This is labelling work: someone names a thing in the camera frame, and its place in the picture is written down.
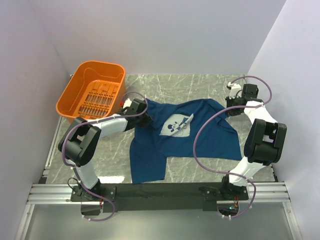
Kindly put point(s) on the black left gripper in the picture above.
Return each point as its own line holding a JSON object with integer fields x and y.
{"x": 147, "y": 118}

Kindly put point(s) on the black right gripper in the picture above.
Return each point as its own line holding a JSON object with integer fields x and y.
{"x": 230, "y": 113}

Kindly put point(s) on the blue Mickey Mouse t-shirt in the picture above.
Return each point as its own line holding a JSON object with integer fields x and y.
{"x": 173, "y": 133}

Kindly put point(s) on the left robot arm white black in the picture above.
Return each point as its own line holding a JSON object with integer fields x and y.
{"x": 79, "y": 143}

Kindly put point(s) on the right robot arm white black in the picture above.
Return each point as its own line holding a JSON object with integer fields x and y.
{"x": 264, "y": 143}

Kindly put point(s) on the orange plastic laundry basket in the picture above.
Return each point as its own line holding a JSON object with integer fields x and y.
{"x": 94, "y": 91}

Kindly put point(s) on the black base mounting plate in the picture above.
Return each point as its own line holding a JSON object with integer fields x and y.
{"x": 169, "y": 196}

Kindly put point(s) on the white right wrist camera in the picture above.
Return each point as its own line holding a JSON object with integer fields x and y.
{"x": 234, "y": 88}

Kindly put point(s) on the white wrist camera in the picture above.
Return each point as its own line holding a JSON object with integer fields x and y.
{"x": 126, "y": 103}
{"x": 234, "y": 88}

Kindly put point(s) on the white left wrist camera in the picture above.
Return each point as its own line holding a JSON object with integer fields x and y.
{"x": 126, "y": 103}

